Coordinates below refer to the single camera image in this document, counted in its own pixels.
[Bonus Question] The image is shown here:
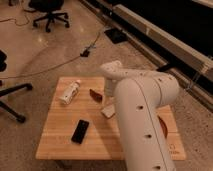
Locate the black floor plate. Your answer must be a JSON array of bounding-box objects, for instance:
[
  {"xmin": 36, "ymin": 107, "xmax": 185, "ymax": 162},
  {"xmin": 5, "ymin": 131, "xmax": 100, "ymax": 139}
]
[{"xmin": 105, "ymin": 28, "xmax": 127, "ymax": 44}]

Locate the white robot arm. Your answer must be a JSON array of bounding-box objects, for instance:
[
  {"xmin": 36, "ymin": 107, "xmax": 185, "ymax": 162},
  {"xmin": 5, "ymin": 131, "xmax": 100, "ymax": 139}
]
[{"xmin": 100, "ymin": 60, "xmax": 179, "ymax": 171}]

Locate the black office chair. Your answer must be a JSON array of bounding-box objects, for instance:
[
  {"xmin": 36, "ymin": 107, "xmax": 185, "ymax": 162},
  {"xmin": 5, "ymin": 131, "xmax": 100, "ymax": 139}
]
[{"xmin": 29, "ymin": 0, "xmax": 70, "ymax": 33}]

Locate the orange bowl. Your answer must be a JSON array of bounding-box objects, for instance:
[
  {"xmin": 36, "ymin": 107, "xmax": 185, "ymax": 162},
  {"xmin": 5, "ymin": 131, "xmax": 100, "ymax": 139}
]
[{"xmin": 158, "ymin": 116, "xmax": 168, "ymax": 138}]

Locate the black smartphone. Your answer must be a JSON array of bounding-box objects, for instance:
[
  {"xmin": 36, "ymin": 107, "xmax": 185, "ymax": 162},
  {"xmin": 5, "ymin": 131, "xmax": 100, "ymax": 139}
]
[{"xmin": 71, "ymin": 120, "xmax": 89, "ymax": 144}]

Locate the black power plug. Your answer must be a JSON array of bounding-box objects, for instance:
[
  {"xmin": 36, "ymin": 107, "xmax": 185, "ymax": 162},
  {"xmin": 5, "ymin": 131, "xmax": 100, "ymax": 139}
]
[{"xmin": 80, "ymin": 49, "xmax": 90, "ymax": 57}]

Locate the black chair base left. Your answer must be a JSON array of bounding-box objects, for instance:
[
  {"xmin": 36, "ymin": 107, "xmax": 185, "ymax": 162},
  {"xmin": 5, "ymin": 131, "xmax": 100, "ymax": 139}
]
[{"xmin": 0, "ymin": 49, "xmax": 34, "ymax": 124}]

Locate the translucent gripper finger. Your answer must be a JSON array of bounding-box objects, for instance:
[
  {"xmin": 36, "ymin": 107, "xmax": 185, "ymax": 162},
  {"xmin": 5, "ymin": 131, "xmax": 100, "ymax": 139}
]
[{"xmin": 107, "ymin": 97, "xmax": 114, "ymax": 105}]

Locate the white plastic bottle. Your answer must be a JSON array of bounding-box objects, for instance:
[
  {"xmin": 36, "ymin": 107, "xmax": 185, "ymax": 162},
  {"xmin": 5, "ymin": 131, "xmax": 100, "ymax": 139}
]
[{"xmin": 59, "ymin": 80, "xmax": 81, "ymax": 104}]

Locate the dark red small object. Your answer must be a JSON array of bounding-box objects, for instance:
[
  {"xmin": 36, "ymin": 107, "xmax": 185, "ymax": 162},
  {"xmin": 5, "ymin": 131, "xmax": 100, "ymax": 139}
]
[{"xmin": 90, "ymin": 89, "xmax": 103, "ymax": 102}]

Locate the white sponge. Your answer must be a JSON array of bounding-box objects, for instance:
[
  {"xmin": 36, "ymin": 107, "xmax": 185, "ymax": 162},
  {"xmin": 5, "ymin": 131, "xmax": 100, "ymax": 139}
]
[{"xmin": 101, "ymin": 104, "xmax": 115, "ymax": 118}]

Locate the black floor cable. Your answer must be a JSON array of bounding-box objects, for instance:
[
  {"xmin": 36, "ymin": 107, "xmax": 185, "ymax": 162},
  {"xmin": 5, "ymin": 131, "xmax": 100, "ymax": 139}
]
[{"xmin": 0, "ymin": 24, "xmax": 111, "ymax": 81}]

